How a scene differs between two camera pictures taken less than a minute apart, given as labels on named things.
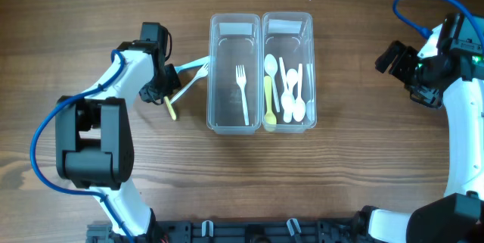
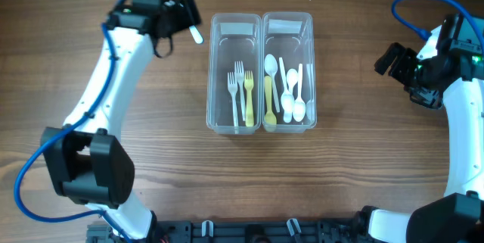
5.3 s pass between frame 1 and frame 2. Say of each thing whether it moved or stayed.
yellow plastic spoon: stayed
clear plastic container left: stayed
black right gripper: stayed
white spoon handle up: stayed
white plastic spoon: stayed
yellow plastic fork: moved
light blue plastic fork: moved
